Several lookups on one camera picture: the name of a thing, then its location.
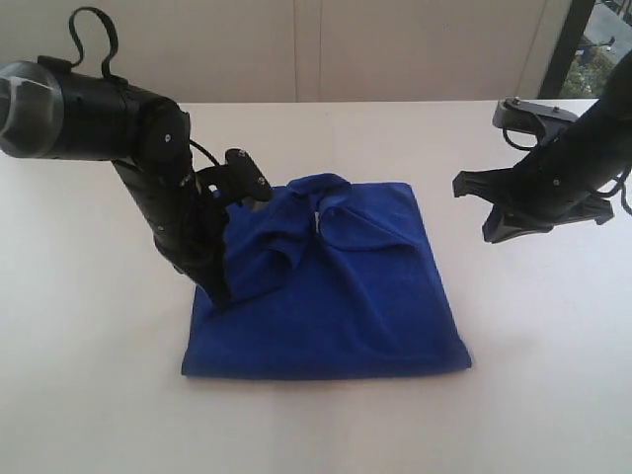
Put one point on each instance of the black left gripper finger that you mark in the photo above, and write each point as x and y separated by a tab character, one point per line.
209	274

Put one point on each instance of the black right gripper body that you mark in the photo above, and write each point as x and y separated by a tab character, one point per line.
549	182

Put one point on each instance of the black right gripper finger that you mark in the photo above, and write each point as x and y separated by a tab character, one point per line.
502	225
482	184

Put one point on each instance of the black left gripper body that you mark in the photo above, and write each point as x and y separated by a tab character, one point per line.
186	222

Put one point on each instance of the blue towel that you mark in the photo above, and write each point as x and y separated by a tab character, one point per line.
331	280

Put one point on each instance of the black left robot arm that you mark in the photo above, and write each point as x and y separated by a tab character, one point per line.
49	112

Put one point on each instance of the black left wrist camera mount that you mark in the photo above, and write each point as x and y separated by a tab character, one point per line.
237	181

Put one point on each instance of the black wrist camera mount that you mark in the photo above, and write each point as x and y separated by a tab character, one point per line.
543	122
237	181

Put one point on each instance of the black window frame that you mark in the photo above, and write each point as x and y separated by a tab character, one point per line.
564	51

